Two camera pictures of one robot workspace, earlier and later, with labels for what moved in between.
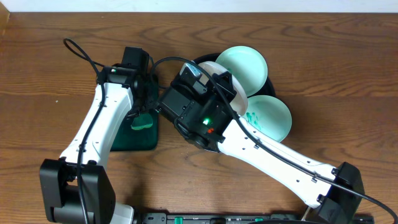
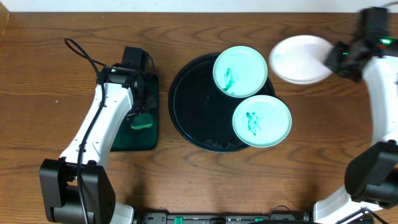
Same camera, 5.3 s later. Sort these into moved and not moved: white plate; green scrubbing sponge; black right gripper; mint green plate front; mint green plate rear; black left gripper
Moved: white plate; black right gripper
Not moved: black left gripper; mint green plate rear; mint green plate front; green scrubbing sponge
